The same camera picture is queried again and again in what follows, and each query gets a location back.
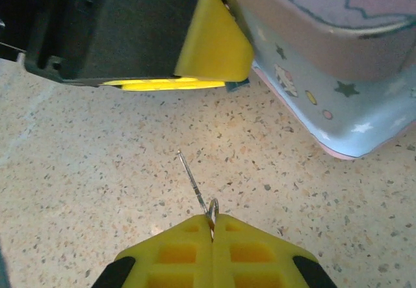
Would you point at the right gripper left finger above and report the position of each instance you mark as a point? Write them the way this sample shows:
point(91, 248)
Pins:
point(182, 255)

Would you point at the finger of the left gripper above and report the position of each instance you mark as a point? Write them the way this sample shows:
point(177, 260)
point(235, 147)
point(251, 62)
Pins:
point(169, 84)
point(136, 28)

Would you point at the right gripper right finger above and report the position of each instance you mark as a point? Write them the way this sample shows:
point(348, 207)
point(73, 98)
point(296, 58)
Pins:
point(253, 255)

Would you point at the pastel cartoon tin box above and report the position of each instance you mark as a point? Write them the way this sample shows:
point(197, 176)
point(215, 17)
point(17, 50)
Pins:
point(325, 41)

